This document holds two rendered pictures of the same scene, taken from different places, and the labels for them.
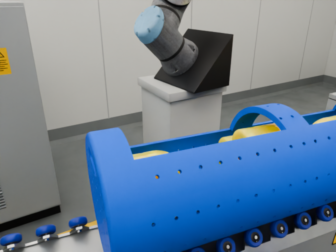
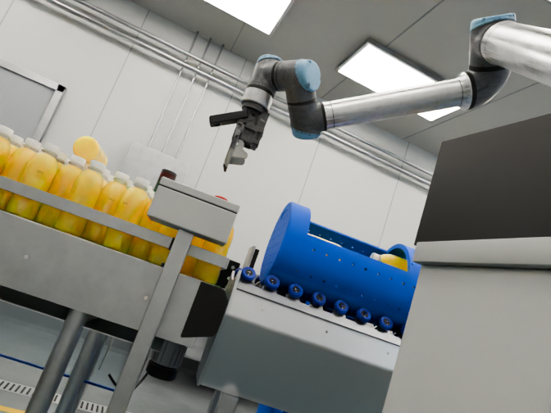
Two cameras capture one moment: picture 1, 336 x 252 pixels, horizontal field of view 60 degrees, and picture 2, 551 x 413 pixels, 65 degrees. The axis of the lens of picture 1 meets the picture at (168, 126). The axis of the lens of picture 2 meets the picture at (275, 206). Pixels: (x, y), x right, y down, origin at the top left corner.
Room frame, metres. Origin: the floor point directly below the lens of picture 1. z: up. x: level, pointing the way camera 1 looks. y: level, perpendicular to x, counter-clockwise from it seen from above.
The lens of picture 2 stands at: (2.18, -0.34, 0.90)
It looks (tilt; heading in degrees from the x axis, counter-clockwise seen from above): 12 degrees up; 195
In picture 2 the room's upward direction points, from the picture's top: 19 degrees clockwise
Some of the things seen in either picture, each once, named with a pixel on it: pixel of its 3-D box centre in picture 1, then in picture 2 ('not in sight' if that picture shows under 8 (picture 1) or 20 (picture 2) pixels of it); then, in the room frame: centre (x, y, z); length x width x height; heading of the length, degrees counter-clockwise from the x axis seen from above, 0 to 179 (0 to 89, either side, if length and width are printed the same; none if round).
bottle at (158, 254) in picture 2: not in sight; (171, 233); (1.08, -0.88, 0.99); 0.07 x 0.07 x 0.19
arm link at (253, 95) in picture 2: not in sight; (256, 102); (1.01, -0.82, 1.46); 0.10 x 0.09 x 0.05; 22
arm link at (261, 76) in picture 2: not in sight; (266, 78); (1.01, -0.81, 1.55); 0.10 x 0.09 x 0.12; 68
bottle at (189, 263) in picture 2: not in sight; (193, 242); (1.02, -0.84, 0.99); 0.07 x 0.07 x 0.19
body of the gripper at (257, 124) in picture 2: not in sight; (249, 126); (1.01, -0.81, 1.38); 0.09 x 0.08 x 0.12; 112
